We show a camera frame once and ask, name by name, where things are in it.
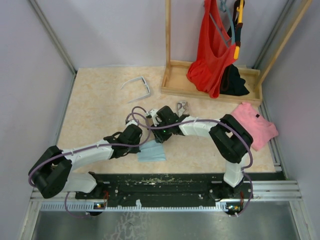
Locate map print glasses case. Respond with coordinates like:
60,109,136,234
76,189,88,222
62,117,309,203
176,100,190,117

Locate light blue cloth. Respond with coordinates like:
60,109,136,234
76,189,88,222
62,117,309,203
137,140,166,163

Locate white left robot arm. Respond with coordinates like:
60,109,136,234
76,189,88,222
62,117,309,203
28,123,143,199

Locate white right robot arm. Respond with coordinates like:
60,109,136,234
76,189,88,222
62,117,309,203
146,105,253,198

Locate white sunglasses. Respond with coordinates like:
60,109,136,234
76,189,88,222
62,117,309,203
120,75,151,103

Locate wooden clothes rack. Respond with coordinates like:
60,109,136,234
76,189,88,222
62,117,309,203
160,0,312,106

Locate black garment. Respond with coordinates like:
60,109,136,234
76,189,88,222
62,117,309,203
219,64,250,97

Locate red garment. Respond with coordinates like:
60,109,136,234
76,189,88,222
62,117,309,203
186,0,236,99

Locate pink folded shirt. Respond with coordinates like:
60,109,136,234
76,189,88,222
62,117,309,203
231,102,279,151

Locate blue-grey hanger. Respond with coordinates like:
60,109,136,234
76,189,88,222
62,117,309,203
207,0,237,48

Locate yellow black hanger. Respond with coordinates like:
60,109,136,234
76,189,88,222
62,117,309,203
229,0,245,60

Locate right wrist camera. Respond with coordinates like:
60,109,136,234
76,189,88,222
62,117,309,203
146,108,162,127

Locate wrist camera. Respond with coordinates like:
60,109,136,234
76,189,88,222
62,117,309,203
146,108,162,127
125,119,139,126

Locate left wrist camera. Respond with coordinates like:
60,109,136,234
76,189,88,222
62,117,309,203
125,119,139,126

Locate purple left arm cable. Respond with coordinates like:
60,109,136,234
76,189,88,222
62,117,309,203
27,112,152,220

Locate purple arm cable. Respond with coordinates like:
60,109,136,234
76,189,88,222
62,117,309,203
131,106,254,217
27,112,152,220

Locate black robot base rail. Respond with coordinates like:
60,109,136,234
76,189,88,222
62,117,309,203
46,172,286,208

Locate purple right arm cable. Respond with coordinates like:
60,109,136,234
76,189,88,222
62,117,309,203
131,106,254,217

